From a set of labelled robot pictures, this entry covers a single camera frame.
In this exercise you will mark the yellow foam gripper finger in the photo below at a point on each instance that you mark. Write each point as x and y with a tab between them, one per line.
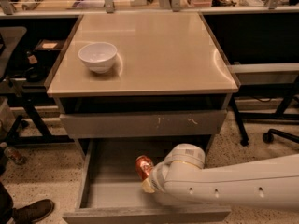
146	186

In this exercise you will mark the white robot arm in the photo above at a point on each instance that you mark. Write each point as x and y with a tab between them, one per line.
269	184

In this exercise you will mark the open grey middle drawer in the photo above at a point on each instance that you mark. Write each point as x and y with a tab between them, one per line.
111	193

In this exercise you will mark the closed grey top drawer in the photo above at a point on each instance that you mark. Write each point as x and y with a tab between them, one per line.
143	124

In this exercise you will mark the grey cabinet with counter top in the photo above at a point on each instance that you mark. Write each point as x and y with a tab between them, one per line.
166	62

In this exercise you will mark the brown shoe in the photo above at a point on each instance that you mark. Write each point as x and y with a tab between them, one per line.
33	213

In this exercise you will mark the black office chair base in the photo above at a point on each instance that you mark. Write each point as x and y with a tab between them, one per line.
269	136

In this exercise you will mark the plastic bottle on floor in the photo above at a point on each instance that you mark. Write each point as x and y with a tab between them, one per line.
12	153

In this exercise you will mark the white bowl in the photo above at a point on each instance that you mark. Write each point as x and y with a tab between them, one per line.
99	57

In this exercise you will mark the black desk frame left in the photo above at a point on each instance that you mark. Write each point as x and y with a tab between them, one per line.
10	38

